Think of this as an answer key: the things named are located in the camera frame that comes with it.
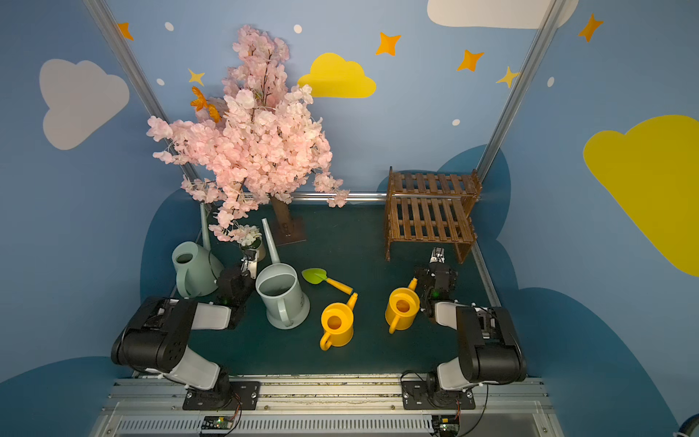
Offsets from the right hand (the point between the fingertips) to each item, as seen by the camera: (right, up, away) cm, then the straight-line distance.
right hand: (439, 264), depth 94 cm
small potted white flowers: (-66, +9, -1) cm, 66 cm away
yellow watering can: (-35, -15, -17) cm, 42 cm away
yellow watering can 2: (-16, -11, -14) cm, 24 cm away
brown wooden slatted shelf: (-4, +21, +7) cm, 22 cm away
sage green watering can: (-81, 0, -8) cm, 81 cm away
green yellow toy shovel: (-43, -4, +4) cm, 44 cm away
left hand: (-63, +1, 0) cm, 63 cm away
